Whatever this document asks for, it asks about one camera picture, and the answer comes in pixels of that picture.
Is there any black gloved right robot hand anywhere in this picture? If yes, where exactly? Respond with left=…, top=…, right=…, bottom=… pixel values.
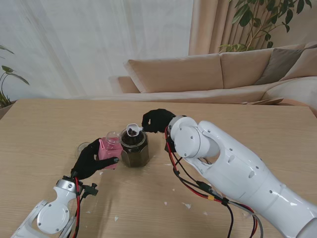
left=141, top=108, right=177, bottom=134

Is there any beige pleated curtain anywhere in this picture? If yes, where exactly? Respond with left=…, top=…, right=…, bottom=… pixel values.
left=188, top=0, right=293, bottom=56

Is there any pink square coffee jar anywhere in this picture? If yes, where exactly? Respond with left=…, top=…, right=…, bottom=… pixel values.
left=98, top=131, right=123, bottom=171

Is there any white sheer curtain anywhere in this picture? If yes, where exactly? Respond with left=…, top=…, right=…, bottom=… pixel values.
left=0, top=0, right=194, bottom=97

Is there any red left arm cable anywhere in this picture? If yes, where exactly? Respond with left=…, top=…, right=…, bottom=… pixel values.
left=71, top=177, right=84, bottom=238

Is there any clear glass jar lid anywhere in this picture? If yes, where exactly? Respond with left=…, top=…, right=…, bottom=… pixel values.
left=75, top=141, right=90, bottom=159

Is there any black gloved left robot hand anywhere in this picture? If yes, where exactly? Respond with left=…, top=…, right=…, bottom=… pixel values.
left=70, top=138, right=121, bottom=180

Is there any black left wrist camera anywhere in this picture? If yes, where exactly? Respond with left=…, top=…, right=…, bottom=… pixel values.
left=81, top=182, right=99, bottom=198

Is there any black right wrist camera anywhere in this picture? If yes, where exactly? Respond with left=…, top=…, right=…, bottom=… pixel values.
left=164, top=138, right=175, bottom=153

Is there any white plastic spoon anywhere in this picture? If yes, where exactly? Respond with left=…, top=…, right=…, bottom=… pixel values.
left=126, top=123, right=147, bottom=137

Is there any white blanket on sofa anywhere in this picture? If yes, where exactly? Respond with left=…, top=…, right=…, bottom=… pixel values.
left=264, top=76, right=317, bottom=110

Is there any wooden tray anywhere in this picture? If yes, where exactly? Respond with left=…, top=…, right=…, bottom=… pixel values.
left=241, top=98, right=284, bottom=106

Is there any small green potted plant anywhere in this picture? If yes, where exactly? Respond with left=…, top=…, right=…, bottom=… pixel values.
left=0, top=44, right=30, bottom=109

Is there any tall leafy green plant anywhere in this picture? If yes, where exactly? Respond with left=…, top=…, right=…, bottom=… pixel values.
left=219, top=0, right=313, bottom=53

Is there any glass jar of coffee beans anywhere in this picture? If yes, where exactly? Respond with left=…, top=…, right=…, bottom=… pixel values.
left=120, top=127, right=150, bottom=169

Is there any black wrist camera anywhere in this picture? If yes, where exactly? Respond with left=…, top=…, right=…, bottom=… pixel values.
left=81, top=182, right=99, bottom=198
left=164, top=138, right=175, bottom=153

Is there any grey sofa cushion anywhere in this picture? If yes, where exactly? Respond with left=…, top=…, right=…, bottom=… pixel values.
left=255, top=48, right=307, bottom=86

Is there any beige sofa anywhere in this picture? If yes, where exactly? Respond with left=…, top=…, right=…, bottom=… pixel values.
left=117, top=43, right=317, bottom=111

